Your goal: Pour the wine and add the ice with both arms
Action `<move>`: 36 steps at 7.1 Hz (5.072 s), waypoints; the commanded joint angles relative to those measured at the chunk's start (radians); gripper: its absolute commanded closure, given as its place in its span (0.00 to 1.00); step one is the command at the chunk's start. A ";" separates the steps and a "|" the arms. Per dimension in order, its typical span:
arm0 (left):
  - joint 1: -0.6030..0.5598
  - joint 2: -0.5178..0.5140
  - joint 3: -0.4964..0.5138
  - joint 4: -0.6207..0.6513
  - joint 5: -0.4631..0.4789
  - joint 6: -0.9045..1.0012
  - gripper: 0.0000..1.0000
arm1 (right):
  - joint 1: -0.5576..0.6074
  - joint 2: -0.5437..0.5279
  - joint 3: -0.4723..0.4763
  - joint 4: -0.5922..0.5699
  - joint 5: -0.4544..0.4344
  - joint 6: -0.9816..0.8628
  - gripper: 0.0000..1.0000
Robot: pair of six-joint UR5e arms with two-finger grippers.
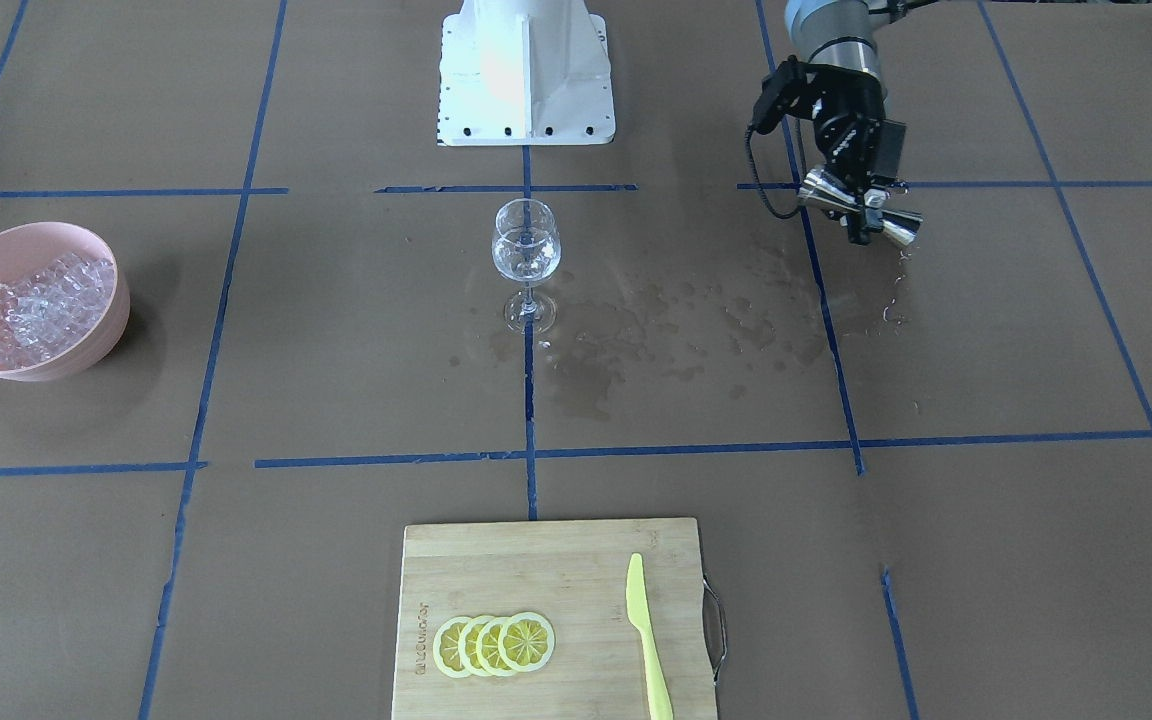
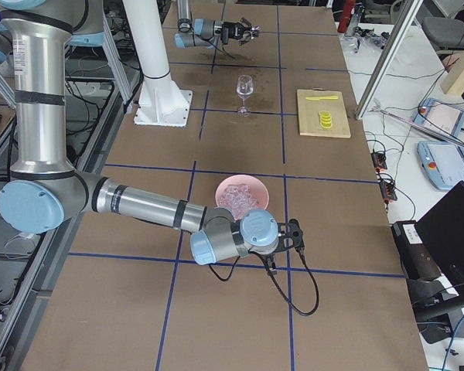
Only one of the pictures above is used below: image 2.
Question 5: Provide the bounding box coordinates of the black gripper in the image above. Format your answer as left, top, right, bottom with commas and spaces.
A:
220, 17, 260, 46
265, 219, 305, 274

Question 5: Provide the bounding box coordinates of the clear wine glass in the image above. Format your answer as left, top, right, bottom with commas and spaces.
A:
236, 75, 254, 116

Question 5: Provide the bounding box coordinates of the clear ice cubes pile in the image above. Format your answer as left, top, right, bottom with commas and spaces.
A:
218, 184, 259, 220

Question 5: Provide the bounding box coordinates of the pink bowl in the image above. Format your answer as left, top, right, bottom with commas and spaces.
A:
215, 175, 269, 220

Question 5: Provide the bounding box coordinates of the yellow plastic knife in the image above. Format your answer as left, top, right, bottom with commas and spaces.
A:
305, 95, 339, 101

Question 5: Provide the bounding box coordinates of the red fire extinguisher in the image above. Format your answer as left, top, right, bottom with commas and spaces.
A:
337, 0, 356, 33

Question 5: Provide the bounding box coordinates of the clear plastic bag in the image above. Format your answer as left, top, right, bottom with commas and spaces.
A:
340, 26, 390, 53

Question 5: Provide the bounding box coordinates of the bamboo cutting board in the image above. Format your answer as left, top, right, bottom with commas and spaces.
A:
296, 89, 351, 138

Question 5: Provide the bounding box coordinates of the black box with label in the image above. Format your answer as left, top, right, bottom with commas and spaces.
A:
391, 220, 441, 281

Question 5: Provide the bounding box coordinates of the near blue teach pendant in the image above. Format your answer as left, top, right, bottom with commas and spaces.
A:
417, 141, 464, 191

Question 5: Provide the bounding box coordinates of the blue teach pendant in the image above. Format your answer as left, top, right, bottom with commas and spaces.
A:
417, 141, 464, 191
414, 98, 464, 136

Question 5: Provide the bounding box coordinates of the grey office chair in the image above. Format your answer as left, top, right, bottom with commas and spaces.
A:
421, 1, 464, 50

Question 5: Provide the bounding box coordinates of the metal rod green tip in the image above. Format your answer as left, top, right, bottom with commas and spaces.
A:
370, 104, 464, 149

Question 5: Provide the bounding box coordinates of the far blue teach pendant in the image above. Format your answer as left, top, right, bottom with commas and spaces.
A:
414, 98, 464, 136

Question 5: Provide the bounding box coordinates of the white camera pole base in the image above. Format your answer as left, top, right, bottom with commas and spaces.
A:
123, 0, 193, 128

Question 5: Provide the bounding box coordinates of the aluminium frame post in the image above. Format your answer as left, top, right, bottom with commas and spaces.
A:
355, 0, 423, 120

